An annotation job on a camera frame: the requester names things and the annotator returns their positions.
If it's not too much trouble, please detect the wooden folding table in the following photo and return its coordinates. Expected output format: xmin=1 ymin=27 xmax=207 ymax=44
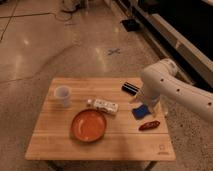
xmin=25 ymin=78 xmax=175 ymax=161

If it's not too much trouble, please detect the long white black counter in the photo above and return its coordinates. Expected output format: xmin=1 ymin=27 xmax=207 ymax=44
xmin=115 ymin=0 xmax=213 ymax=91

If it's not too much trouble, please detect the black rectangular box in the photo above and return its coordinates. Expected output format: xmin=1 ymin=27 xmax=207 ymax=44
xmin=121 ymin=82 xmax=139 ymax=96

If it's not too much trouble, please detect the white plastic cup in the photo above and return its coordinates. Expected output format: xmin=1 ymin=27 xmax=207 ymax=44
xmin=54 ymin=86 xmax=71 ymax=107

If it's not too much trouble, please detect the black floor mat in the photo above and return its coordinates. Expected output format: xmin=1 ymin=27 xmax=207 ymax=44
xmin=121 ymin=19 xmax=140 ymax=32

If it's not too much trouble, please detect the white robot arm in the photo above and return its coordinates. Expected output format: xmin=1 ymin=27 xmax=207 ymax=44
xmin=135 ymin=59 xmax=213 ymax=124

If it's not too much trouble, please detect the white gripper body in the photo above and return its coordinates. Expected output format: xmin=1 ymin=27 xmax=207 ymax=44
xmin=136 ymin=87 xmax=160 ymax=116

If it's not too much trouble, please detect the orange ceramic bowl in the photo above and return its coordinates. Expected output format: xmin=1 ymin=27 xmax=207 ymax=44
xmin=70 ymin=109 xmax=107 ymax=142

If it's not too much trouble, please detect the white plastic bottle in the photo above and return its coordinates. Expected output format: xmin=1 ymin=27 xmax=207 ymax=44
xmin=87 ymin=99 xmax=119 ymax=115

